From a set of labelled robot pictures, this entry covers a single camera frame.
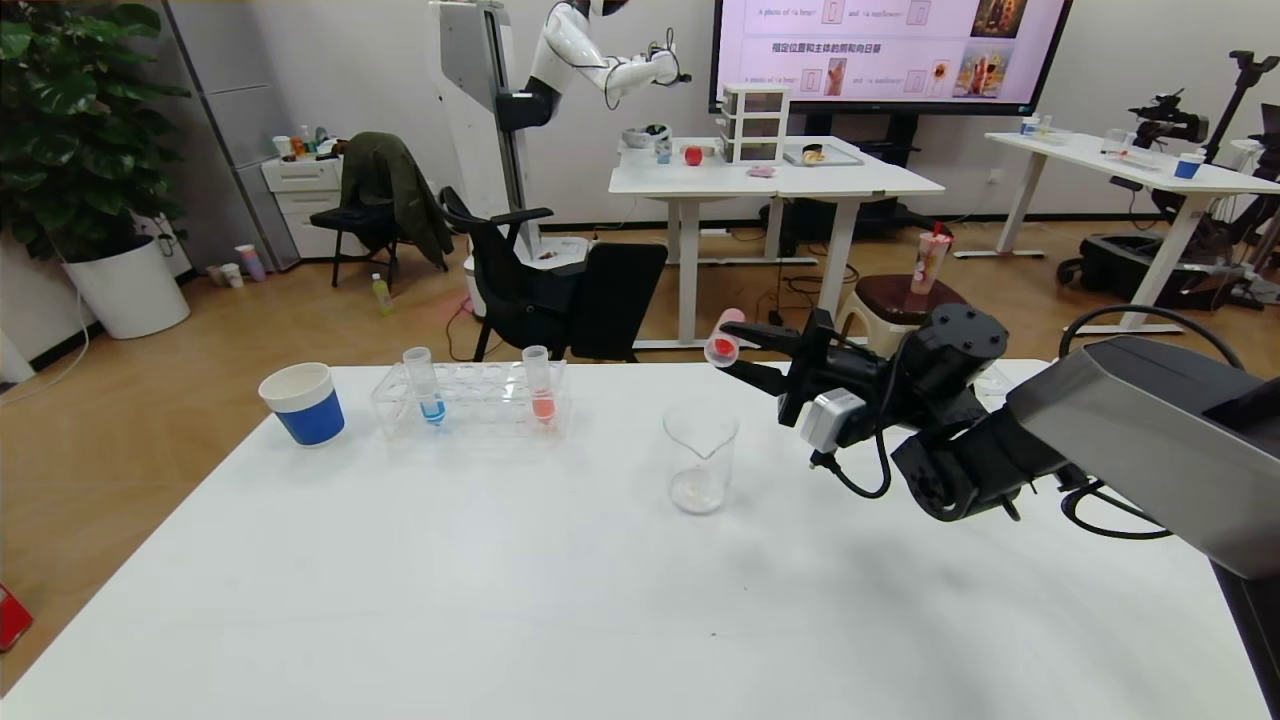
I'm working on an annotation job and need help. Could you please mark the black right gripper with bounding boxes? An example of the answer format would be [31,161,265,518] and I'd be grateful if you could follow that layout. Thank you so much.
[719,307,889,428]

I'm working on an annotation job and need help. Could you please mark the test tube with orange-red pigment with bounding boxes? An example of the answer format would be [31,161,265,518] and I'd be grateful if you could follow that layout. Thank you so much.
[704,308,747,369]

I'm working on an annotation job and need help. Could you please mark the test tube with blue pigment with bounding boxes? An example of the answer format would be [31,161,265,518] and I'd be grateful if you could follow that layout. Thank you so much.
[402,347,448,428]

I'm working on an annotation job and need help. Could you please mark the clear glass beaker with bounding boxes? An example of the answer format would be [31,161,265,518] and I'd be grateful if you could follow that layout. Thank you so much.
[662,402,741,516]

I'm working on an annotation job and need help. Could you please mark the test tube with pink-red pigment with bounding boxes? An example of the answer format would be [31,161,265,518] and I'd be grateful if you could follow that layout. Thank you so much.
[521,346,557,426]

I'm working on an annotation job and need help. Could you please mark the brown topped plastic stool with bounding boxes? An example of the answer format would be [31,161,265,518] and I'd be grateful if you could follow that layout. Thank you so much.
[832,275,973,349]

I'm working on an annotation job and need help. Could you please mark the black office chair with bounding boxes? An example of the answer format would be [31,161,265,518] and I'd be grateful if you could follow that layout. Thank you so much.
[440,188,669,363]

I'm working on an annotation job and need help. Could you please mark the white double standing desk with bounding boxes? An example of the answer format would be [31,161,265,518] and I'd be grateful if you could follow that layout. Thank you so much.
[608,137,946,351]

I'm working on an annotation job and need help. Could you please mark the drink cup with red straw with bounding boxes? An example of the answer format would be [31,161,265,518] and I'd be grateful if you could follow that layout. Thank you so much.
[909,223,952,296]

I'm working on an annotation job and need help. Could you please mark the grey tray with food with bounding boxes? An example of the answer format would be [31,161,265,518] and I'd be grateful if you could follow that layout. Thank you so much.
[782,144,864,169]

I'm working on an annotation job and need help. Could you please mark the clear desktop drawer organizer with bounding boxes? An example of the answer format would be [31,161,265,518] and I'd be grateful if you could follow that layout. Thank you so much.
[720,85,791,166]

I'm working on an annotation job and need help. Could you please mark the black screen stand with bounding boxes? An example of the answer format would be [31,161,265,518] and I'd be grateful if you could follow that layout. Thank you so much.
[760,113,926,261]

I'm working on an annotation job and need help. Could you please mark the white long desk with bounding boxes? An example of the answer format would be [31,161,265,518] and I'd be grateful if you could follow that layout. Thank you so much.
[953,130,1280,336]

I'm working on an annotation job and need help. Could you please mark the dark green jacket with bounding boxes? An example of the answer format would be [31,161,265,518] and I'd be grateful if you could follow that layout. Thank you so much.
[341,133,455,273]

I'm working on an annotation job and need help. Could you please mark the white humanoid robot on column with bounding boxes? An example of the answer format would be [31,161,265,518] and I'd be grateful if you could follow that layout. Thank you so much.
[430,0,693,321]

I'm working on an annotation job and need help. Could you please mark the black four-legged chair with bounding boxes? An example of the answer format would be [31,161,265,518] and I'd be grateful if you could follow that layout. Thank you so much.
[311,183,401,291]

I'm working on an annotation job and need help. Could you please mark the blue white paper cup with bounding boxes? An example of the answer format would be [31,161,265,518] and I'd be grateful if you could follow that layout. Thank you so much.
[258,362,346,448]

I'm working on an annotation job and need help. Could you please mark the white drawer cabinet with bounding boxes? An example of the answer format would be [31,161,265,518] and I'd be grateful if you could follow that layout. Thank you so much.
[262,156,369,263]

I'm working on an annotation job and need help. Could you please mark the tall grey metal cabinet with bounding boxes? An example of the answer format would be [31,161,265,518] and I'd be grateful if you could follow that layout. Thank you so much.
[165,0,306,273]

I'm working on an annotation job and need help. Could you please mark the white plant pot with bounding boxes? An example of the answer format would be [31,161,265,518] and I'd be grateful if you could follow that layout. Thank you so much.
[62,236,191,341]

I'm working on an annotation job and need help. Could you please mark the large green potted plant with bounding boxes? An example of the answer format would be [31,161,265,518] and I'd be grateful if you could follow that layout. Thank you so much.
[0,0,191,263]

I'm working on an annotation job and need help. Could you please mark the red flat object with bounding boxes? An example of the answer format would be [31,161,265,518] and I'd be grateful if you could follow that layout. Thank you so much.
[0,583,36,656]

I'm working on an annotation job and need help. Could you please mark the black floor cables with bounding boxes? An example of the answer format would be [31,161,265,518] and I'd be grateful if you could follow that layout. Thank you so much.
[745,260,861,331]

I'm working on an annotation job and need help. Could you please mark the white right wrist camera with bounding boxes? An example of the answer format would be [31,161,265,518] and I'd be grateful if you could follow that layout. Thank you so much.
[798,390,867,453]

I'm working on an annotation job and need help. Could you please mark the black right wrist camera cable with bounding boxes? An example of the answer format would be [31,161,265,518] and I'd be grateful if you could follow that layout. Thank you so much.
[810,400,896,501]

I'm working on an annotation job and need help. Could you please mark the large wall display screen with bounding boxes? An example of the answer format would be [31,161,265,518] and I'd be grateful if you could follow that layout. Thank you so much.
[708,0,1073,116]

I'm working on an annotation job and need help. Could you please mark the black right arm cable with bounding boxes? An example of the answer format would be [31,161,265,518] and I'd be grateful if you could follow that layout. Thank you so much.
[1058,305,1246,541]

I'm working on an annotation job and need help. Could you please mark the black camera rig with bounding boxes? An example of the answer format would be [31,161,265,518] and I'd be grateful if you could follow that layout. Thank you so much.
[1128,50,1280,166]

